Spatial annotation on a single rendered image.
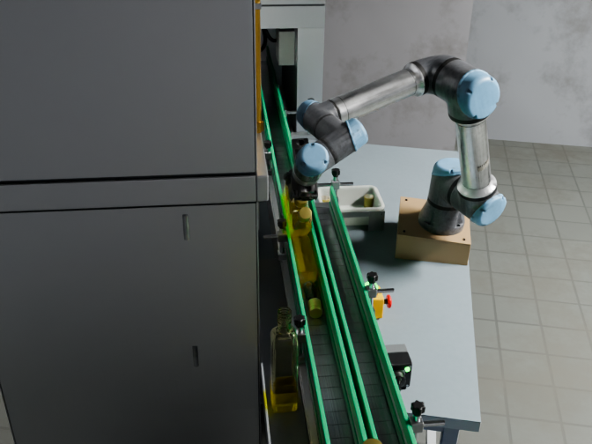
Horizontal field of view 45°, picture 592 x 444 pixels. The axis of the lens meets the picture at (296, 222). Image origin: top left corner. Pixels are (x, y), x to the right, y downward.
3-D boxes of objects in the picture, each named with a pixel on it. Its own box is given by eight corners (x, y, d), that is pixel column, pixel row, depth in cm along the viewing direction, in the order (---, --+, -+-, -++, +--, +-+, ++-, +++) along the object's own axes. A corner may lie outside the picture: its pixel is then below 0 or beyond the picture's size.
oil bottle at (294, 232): (286, 223, 221) (292, 208, 200) (304, 222, 222) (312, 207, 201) (287, 240, 220) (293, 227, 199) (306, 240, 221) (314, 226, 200)
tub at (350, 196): (314, 207, 264) (314, 187, 260) (373, 205, 266) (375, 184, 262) (321, 232, 249) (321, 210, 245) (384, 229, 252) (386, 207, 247)
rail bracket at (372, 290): (362, 311, 191) (366, 270, 185) (389, 309, 192) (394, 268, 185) (365, 321, 188) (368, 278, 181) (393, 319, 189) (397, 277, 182)
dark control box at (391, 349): (373, 369, 190) (375, 344, 186) (402, 367, 191) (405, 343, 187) (379, 391, 183) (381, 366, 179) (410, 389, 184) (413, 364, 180)
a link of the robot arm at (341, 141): (341, 105, 182) (306, 128, 180) (366, 123, 174) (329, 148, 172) (349, 128, 187) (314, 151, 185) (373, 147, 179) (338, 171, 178)
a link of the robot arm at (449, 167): (447, 184, 240) (455, 149, 232) (475, 204, 231) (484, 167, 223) (419, 193, 235) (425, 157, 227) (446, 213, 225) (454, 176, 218)
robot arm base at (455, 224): (460, 211, 245) (465, 187, 239) (466, 237, 232) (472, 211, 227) (416, 208, 245) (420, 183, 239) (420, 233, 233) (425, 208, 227)
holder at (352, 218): (299, 210, 264) (300, 190, 260) (373, 206, 266) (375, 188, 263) (306, 233, 249) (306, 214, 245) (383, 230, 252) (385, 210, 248)
